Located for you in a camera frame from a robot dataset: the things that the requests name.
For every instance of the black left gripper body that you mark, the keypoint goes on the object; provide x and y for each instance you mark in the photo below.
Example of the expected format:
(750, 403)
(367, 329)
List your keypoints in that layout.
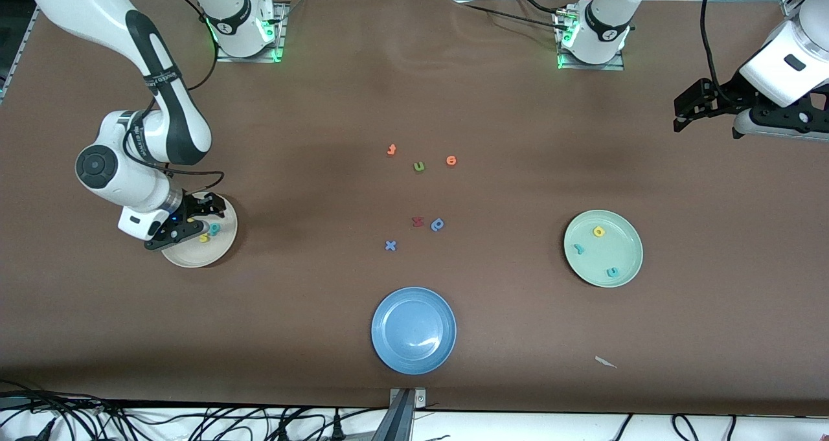
(724, 96)

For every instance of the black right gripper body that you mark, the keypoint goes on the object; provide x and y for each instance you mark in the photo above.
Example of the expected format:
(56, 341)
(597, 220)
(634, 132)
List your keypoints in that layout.
(193, 206)

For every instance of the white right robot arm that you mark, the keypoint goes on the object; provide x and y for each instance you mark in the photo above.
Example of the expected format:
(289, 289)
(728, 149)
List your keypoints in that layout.
(97, 13)

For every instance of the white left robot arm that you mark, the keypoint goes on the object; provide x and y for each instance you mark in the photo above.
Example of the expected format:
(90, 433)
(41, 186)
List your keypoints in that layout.
(605, 20)

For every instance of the beige plate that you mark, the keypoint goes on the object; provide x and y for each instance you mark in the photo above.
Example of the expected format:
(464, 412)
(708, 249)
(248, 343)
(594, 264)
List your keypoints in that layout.
(207, 254)

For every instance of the green plate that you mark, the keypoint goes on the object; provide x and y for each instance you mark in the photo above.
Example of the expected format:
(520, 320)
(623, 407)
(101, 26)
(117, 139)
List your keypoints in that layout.
(615, 250)

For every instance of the brown table cover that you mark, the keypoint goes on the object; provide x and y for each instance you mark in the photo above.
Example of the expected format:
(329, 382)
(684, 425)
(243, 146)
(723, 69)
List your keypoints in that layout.
(492, 104)

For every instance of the blue letter p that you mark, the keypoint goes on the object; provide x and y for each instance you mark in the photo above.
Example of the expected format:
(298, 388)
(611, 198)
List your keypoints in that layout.
(438, 224)

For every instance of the blue plate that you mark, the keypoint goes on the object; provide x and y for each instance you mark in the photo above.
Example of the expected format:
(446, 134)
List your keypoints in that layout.
(413, 331)

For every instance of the white paper scrap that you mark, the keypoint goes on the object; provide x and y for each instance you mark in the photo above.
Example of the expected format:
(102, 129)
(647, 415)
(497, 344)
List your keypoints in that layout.
(604, 361)

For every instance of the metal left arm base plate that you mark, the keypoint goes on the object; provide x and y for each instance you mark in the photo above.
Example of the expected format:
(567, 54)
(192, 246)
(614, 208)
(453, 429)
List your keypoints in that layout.
(592, 67)

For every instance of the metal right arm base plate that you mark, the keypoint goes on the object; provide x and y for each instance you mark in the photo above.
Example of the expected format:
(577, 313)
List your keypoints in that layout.
(281, 33)

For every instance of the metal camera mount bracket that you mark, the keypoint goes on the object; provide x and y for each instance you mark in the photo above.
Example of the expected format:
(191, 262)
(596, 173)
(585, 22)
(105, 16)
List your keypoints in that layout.
(407, 399)

